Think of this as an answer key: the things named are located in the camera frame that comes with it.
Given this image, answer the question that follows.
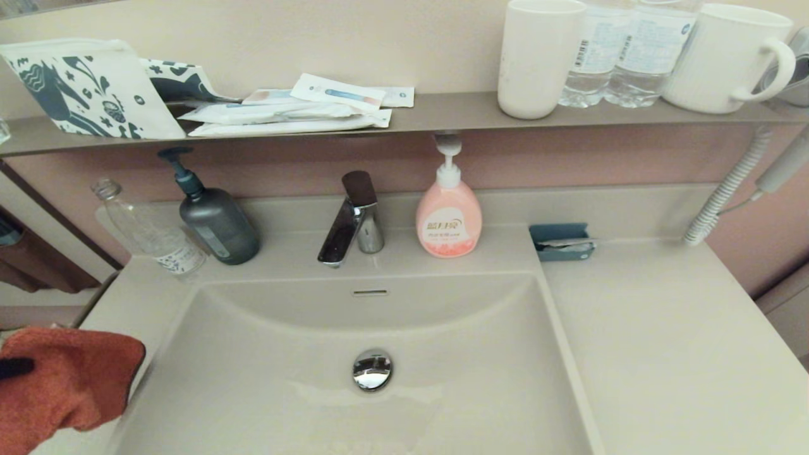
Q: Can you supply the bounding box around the wall mirror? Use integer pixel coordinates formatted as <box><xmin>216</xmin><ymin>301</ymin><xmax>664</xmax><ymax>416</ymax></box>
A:
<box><xmin>0</xmin><ymin>0</ymin><xmax>121</xmax><ymax>21</ymax></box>

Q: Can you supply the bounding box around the white ribbed mug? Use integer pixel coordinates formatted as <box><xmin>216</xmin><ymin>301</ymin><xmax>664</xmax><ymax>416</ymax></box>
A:
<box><xmin>660</xmin><ymin>3</ymin><xmax>797</xmax><ymax>116</ymax></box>

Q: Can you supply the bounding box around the small patterned toiletry pouch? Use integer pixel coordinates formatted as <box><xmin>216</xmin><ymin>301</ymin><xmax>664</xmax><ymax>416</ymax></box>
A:
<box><xmin>140</xmin><ymin>59</ymin><xmax>244</xmax><ymax>106</ymax></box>

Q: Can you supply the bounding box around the grey hair dryer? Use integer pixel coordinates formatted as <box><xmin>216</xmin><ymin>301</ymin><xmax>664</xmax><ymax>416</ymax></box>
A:
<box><xmin>754</xmin><ymin>126</ymin><xmax>809</xmax><ymax>195</ymax></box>

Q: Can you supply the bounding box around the beige cabinet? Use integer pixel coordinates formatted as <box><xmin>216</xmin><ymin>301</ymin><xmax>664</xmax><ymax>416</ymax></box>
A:
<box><xmin>755</xmin><ymin>262</ymin><xmax>809</xmax><ymax>370</ymax></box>

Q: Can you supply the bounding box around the orange cleaning cloth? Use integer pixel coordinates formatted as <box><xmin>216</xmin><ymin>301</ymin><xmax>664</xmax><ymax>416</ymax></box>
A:
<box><xmin>0</xmin><ymin>325</ymin><xmax>147</xmax><ymax>455</ymax></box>

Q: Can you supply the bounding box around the small white sachet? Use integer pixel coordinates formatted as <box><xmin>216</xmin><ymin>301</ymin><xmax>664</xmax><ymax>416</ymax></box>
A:
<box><xmin>372</xmin><ymin>87</ymin><xmax>415</xmax><ymax>109</ymax></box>

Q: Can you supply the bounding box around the white plastic tumbler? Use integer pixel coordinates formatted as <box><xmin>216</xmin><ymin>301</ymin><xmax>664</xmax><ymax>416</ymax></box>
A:
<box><xmin>497</xmin><ymin>0</ymin><xmax>587</xmax><ymax>121</ymax></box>

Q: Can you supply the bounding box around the white toothbrush packet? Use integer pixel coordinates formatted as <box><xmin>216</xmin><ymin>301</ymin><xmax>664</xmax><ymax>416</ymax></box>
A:
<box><xmin>291</xmin><ymin>73</ymin><xmax>387</xmax><ymax>114</ymax></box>

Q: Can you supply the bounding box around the pinkish small packet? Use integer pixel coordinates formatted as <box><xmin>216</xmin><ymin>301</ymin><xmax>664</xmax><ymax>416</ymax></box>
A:
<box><xmin>242</xmin><ymin>88</ymin><xmax>312</xmax><ymax>107</ymax></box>

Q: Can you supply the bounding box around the chrome drain stopper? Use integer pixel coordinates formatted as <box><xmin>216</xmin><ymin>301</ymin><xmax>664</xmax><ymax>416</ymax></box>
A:
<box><xmin>352</xmin><ymin>348</ymin><xmax>394</xmax><ymax>392</ymax></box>

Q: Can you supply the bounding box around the brown fabric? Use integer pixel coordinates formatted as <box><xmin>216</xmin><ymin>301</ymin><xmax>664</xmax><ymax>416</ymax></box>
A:
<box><xmin>0</xmin><ymin>209</ymin><xmax>102</xmax><ymax>293</ymax></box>

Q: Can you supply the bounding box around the white coiled cord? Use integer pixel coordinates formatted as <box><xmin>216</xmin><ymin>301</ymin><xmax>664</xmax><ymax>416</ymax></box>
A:
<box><xmin>683</xmin><ymin>126</ymin><xmax>776</xmax><ymax>248</ymax></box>

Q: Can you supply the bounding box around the chrome dryer holder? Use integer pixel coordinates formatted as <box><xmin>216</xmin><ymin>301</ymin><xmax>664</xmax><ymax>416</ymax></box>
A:
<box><xmin>758</xmin><ymin>25</ymin><xmax>809</xmax><ymax>108</ymax></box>

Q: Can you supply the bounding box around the beige wash basin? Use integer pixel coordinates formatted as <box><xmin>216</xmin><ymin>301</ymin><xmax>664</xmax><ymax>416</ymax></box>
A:
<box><xmin>114</xmin><ymin>272</ymin><xmax>604</xmax><ymax>455</ymax></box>

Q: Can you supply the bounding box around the large patterned toiletry pouch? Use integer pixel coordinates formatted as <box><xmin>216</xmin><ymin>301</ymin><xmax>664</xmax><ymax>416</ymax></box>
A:
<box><xmin>0</xmin><ymin>39</ymin><xmax>189</xmax><ymax>140</ymax></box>

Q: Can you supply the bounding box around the clear water bottle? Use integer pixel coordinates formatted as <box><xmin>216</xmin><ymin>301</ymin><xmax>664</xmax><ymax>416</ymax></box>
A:
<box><xmin>558</xmin><ymin>0</ymin><xmax>623</xmax><ymax>109</ymax></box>
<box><xmin>604</xmin><ymin>0</ymin><xmax>701</xmax><ymax>109</ymax></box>

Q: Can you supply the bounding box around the blue soap dish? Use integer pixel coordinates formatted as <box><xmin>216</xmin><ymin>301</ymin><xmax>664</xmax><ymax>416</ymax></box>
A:
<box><xmin>529</xmin><ymin>222</ymin><xmax>596</xmax><ymax>262</ymax></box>

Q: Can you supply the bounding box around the grey wall shelf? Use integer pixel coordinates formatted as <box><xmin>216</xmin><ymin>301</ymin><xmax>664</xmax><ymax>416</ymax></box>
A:
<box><xmin>0</xmin><ymin>92</ymin><xmax>809</xmax><ymax>158</ymax></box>

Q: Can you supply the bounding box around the chrome sink faucet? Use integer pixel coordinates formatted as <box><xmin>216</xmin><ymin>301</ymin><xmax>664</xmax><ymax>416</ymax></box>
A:
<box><xmin>317</xmin><ymin>171</ymin><xmax>386</xmax><ymax>269</ymax></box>

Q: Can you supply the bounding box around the pink soap pump bottle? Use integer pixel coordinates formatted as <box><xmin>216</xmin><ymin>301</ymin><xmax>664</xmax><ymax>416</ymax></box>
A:
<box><xmin>415</xmin><ymin>134</ymin><xmax>483</xmax><ymax>258</ymax></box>

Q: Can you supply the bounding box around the clear empty plastic bottle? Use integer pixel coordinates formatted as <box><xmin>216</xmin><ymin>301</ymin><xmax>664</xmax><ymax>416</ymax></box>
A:
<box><xmin>93</xmin><ymin>178</ymin><xmax>209</xmax><ymax>283</ymax></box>

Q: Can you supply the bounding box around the white packet blue print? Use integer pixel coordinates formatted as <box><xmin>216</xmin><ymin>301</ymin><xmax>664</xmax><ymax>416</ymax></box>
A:
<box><xmin>179</xmin><ymin>101</ymin><xmax>362</xmax><ymax>126</ymax></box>

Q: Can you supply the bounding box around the large white flat packet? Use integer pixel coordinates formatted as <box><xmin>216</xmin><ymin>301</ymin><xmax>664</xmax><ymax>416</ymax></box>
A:
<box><xmin>188</xmin><ymin>109</ymin><xmax>393</xmax><ymax>138</ymax></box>

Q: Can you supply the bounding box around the dark grey pump bottle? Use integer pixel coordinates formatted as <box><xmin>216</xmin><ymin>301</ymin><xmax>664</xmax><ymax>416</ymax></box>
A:
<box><xmin>158</xmin><ymin>147</ymin><xmax>262</xmax><ymax>266</ymax></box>

